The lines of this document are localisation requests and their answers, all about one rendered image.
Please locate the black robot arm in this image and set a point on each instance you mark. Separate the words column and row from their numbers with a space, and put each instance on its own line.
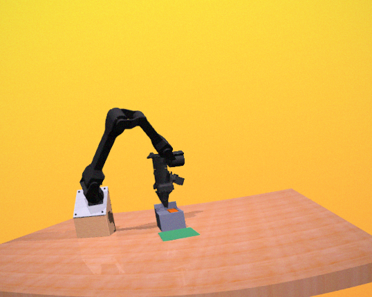
column 117, row 120

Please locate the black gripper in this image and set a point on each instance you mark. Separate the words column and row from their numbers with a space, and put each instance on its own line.
column 164, row 188

